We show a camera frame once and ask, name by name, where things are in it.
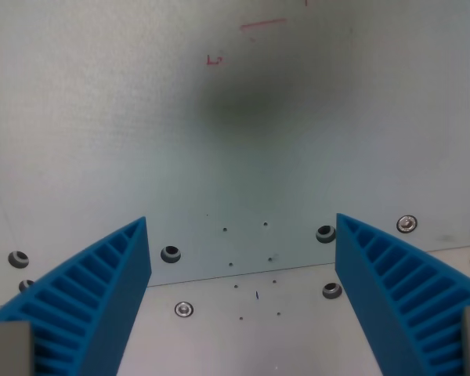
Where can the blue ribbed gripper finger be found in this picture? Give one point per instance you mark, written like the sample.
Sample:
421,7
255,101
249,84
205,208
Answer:
102,297
391,290

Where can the silver round screw head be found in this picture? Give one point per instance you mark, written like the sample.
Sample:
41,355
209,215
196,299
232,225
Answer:
183,309
407,223

